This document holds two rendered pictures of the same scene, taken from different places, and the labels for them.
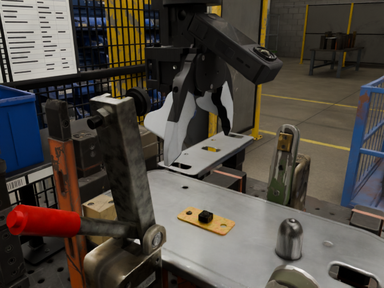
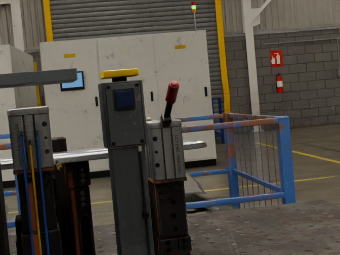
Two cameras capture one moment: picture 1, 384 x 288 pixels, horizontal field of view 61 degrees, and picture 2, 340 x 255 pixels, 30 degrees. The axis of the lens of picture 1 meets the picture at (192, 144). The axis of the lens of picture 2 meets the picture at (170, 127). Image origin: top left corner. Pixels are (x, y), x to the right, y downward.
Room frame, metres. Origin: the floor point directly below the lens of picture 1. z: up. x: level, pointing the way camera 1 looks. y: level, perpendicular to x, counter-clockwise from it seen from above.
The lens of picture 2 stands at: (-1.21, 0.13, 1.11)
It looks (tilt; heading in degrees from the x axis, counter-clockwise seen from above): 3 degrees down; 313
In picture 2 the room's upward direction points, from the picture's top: 5 degrees counter-clockwise
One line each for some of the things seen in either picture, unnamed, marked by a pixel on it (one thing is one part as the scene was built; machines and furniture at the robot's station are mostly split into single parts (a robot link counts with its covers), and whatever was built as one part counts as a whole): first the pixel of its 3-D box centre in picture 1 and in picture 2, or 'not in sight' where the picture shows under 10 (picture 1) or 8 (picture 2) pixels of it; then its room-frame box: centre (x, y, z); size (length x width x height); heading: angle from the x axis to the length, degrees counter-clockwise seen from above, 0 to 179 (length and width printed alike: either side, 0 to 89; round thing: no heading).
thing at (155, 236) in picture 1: (154, 238); not in sight; (0.29, 0.04, 1.06); 0.03 x 0.01 x 0.03; 145
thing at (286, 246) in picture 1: (289, 240); not in sight; (0.35, -0.12, 1.02); 0.03 x 0.03 x 0.07
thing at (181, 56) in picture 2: not in sight; (127, 90); (5.67, -6.31, 1.22); 2.40 x 0.54 x 2.45; 52
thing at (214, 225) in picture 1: (205, 217); not in sight; (0.42, -0.02, 1.01); 0.08 x 0.04 x 0.01; 56
